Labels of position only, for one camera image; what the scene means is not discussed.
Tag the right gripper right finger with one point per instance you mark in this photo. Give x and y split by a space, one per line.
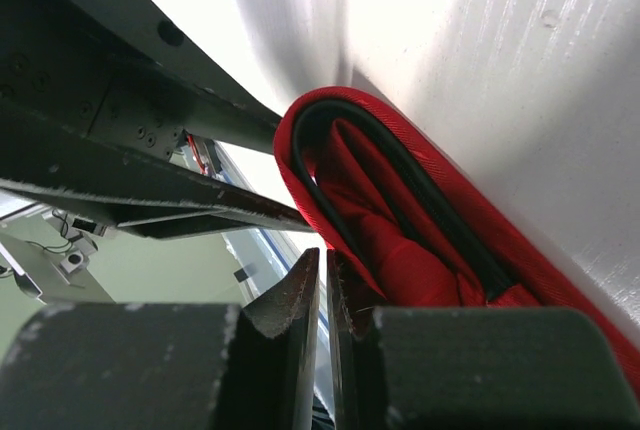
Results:
350 306

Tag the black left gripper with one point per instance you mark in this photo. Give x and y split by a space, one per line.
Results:
58 62

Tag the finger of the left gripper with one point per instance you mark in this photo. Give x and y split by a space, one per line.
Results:
57 166

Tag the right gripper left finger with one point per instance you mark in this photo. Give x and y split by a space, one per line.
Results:
279 360

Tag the red necktie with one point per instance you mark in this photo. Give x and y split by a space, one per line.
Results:
407 222

